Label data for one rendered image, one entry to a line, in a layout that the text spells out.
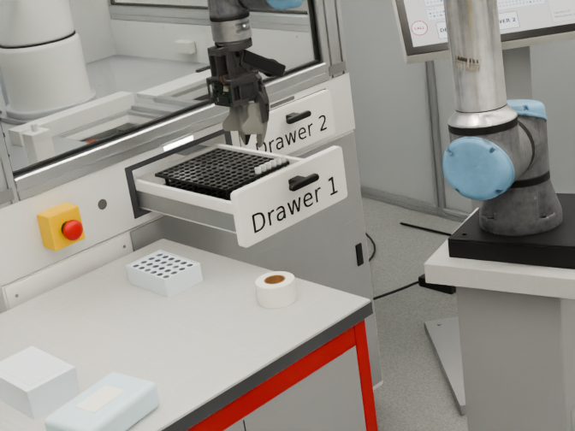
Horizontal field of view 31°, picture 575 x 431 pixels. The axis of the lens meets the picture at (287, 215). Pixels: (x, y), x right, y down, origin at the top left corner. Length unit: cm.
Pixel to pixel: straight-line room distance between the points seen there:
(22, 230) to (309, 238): 80
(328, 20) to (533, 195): 83
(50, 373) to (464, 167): 74
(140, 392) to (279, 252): 100
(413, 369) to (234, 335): 141
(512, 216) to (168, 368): 67
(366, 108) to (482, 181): 255
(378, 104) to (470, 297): 232
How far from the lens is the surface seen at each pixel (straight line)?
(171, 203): 210
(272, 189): 196
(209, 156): 224
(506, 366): 202
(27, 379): 166
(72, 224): 202
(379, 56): 415
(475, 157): 174
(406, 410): 292
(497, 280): 189
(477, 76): 173
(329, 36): 253
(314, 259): 259
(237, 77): 198
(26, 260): 207
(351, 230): 267
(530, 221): 191
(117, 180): 215
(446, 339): 318
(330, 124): 253
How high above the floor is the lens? 156
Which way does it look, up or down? 21 degrees down
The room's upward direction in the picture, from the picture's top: 8 degrees counter-clockwise
